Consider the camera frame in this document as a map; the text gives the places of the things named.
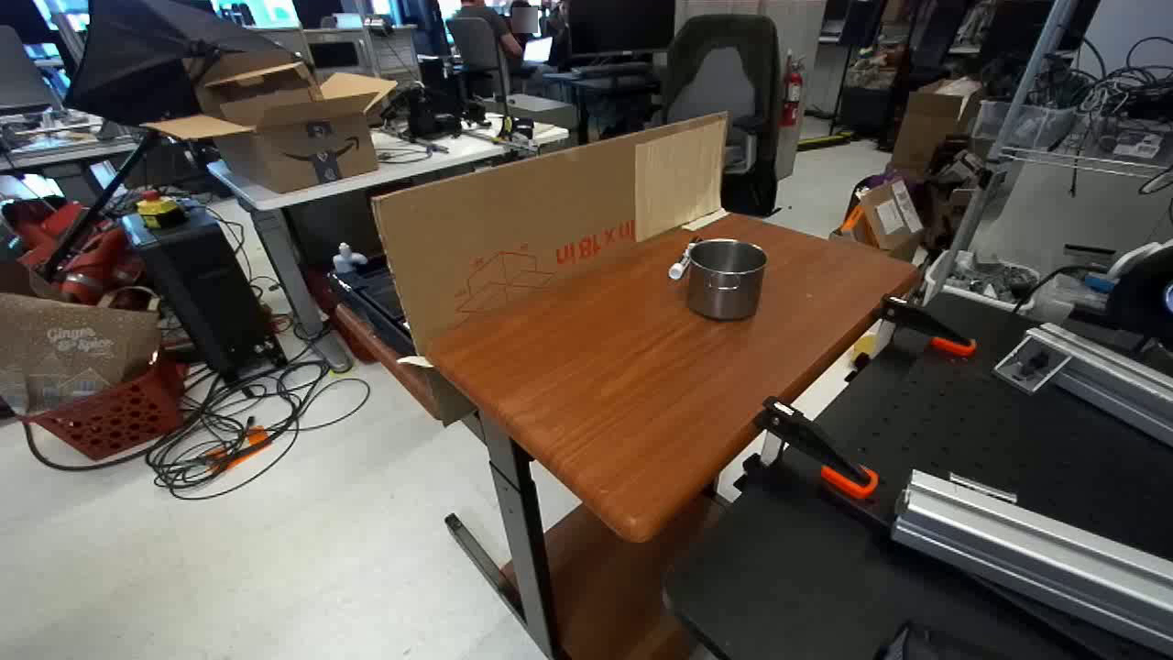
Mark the grey metal mounting plate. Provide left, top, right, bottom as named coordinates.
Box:
left=990, top=329, right=1079, bottom=396

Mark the brown paper bag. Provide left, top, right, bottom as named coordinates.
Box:
left=0, top=286, right=164, bottom=418

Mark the aluminium extrusion rail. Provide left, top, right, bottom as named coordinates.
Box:
left=1024, top=318, right=1173, bottom=452
left=886, top=465, right=1173, bottom=655

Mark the small labelled cardboard box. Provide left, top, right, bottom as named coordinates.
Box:
left=854, top=177, right=926, bottom=264

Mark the light plywood panel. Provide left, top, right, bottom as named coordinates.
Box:
left=629, top=110, right=733, bottom=245

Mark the tall brown cardboard box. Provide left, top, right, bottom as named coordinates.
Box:
left=889, top=74, right=987, bottom=187

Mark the black clamp orange grip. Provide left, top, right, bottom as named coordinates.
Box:
left=753, top=396, right=886, bottom=507
left=877, top=293, right=981, bottom=364

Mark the pale wooden strip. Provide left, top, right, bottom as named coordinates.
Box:
left=679, top=204, right=733, bottom=238

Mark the grey metal table leg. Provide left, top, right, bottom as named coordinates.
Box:
left=441, top=415, right=566, bottom=660

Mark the black equipment cabinet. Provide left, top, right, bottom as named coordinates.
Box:
left=121, top=204, right=277, bottom=380

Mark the black perforated base board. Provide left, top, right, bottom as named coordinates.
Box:
left=663, top=286, right=1173, bottom=660

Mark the yellow red emergency stop button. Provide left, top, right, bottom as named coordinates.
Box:
left=132, top=187, right=192, bottom=233

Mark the black floor cable bundle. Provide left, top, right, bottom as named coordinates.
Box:
left=16, top=353, right=379, bottom=507

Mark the red fire extinguisher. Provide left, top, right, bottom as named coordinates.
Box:
left=777, top=49, right=809, bottom=133

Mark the black photo softbox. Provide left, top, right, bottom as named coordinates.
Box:
left=63, top=0, right=296, bottom=126

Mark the open cardboard shipping box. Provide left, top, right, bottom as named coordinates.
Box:
left=144, top=49, right=404, bottom=197

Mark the white equipment cart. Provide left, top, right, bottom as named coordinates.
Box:
left=963, top=142, right=1173, bottom=303

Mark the white slanted pole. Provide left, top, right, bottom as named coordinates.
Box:
left=987, top=0, right=1086, bottom=167

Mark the seated person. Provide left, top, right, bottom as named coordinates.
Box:
left=445, top=0, right=541, bottom=82

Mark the black office chair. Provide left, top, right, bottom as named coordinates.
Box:
left=657, top=11, right=784, bottom=220

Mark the red plastic basket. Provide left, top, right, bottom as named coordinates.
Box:
left=23, top=353, right=192, bottom=465

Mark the red bag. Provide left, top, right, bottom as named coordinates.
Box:
left=4, top=193, right=132, bottom=307

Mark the brown cardboard panel red print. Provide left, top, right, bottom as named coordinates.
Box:
left=368, top=137, right=641, bottom=358

